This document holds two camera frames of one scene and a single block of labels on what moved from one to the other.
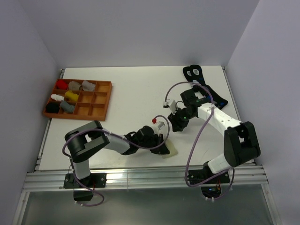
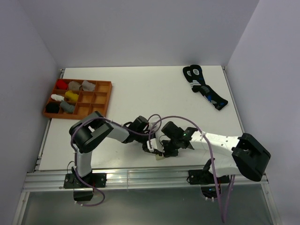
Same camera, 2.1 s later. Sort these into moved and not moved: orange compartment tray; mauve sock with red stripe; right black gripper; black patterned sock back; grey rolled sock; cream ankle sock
Moved: cream ankle sock; right black gripper
Not moved: black patterned sock back; mauve sock with red stripe; orange compartment tray; grey rolled sock
